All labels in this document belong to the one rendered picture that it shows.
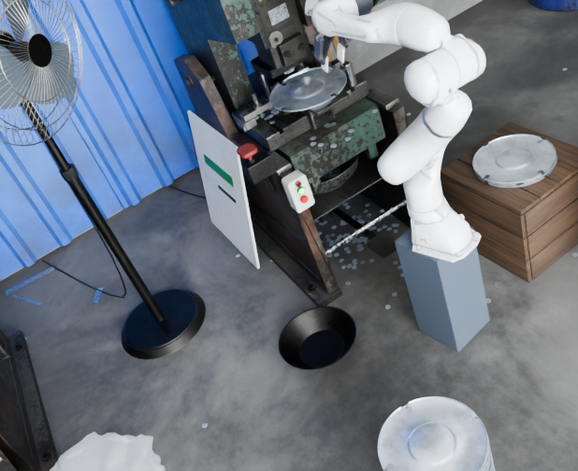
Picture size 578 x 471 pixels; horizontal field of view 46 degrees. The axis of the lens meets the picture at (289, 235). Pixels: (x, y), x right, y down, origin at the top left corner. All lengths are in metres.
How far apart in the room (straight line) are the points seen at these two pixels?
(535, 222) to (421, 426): 0.91
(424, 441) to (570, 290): 0.96
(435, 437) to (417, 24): 1.07
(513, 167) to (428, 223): 0.56
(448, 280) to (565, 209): 0.59
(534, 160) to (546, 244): 0.31
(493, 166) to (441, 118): 0.83
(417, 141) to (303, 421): 1.07
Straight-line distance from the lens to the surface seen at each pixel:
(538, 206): 2.50
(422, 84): 1.73
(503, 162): 2.62
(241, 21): 2.35
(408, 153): 1.95
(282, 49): 2.46
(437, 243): 2.16
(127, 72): 3.60
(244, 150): 2.36
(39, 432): 2.94
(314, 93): 2.49
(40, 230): 3.79
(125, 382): 2.91
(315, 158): 2.52
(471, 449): 1.92
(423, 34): 1.78
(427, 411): 2.00
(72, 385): 3.06
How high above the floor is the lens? 1.94
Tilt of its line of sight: 38 degrees down
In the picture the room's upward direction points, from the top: 22 degrees counter-clockwise
